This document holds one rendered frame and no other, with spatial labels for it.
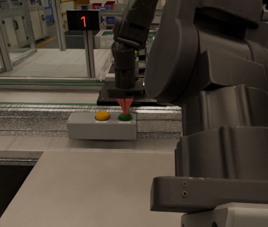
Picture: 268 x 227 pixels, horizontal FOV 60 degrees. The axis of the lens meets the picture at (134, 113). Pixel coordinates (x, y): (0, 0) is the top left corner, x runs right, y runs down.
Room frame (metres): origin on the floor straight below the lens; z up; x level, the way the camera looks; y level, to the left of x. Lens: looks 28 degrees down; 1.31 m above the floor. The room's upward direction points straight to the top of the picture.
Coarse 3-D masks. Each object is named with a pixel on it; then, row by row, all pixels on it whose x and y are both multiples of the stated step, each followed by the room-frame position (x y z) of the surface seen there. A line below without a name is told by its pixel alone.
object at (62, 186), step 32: (64, 160) 0.54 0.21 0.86; (96, 160) 0.54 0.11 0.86; (128, 160) 0.54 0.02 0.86; (160, 160) 0.54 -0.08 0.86; (32, 192) 0.42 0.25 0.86; (64, 192) 0.42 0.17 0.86; (96, 192) 0.42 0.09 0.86; (128, 192) 0.42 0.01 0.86; (0, 224) 0.33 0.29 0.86; (32, 224) 0.33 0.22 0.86; (64, 224) 0.33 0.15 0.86; (96, 224) 0.33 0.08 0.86; (128, 224) 0.33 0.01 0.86; (160, 224) 0.33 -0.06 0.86
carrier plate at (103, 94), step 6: (102, 90) 0.82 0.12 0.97; (102, 96) 0.76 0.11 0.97; (138, 96) 0.76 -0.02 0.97; (144, 96) 0.76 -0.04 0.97; (102, 102) 0.72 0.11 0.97; (108, 102) 0.72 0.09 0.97; (114, 102) 0.72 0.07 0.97; (132, 102) 0.71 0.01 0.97; (138, 102) 0.71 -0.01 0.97; (144, 102) 0.71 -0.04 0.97; (150, 102) 0.71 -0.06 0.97; (156, 102) 0.71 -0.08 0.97
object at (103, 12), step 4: (100, 8) 6.07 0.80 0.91; (104, 8) 6.07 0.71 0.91; (156, 8) 6.06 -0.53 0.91; (160, 8) 6.06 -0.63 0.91; (100, 12) 6.00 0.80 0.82; (104, 12) 6.00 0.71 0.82; (108, 12) 6.00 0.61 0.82; (112, 12) 6.00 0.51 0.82; (116, 12) 5.99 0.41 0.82; (120, 12) 5.99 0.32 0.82; (156, 12) 5.97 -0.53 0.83; (160, 12) 5.96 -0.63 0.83; (104, 16) 5.92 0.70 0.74; (108, 16) 5.92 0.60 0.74; (112, 16) 5.92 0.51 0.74; (116, 16) 5.91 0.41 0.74; (120, 16) 5.91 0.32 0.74; (156, 16) 5.89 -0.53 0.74; (160, 16) 5.88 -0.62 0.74
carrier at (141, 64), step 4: (136, 56) 1.08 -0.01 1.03; (112, 60) 1.17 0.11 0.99; (112, 64) 1.16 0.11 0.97; (140, 64) 1.09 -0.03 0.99; (144, 64) 1.09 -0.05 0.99; (112, 68) 1.09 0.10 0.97; (140, 68) 1.03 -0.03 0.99; (144, 68) 1.04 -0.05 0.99; (112, 72) 1.03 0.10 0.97; (140, 72) 1.03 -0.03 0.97; (144, 72) 1.03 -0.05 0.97; (140, 76) 0.98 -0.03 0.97
